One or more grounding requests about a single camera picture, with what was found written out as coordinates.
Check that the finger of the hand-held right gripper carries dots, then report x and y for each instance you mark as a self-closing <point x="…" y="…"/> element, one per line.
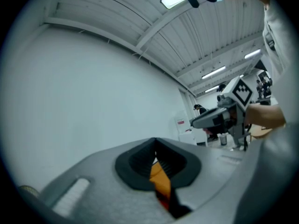
<point x="205" y="122"/>

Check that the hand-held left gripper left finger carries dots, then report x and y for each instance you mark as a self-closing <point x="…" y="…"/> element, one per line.
<point x="98" y="195"/>

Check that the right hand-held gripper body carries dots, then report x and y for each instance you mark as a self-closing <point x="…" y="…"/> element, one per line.
<point x="240" y="94"/>

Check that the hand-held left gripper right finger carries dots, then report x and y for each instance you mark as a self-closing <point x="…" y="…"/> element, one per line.
<point x="210" y="174"/>

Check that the person's right forearm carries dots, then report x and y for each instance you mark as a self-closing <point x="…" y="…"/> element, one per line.
<point x="264" y="115"/>

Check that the white cabinet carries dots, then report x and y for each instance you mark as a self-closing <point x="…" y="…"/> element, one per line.
<point x="194" y="137"/>

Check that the black mesh wastebasket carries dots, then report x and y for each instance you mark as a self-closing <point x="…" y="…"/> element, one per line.
<point x="223" y="140"/>

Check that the white panel with red label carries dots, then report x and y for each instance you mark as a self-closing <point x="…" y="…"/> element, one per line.
<point x="180" y="121"/>

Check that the wooden stool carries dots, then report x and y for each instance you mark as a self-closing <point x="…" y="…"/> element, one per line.
<point x="259" y="133"/>

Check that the orange cushion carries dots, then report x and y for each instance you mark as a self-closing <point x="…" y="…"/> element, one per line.
<point x="160" y="178"/>

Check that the person's white shirt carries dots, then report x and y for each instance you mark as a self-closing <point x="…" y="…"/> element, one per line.
<point x="278" y="55"/>

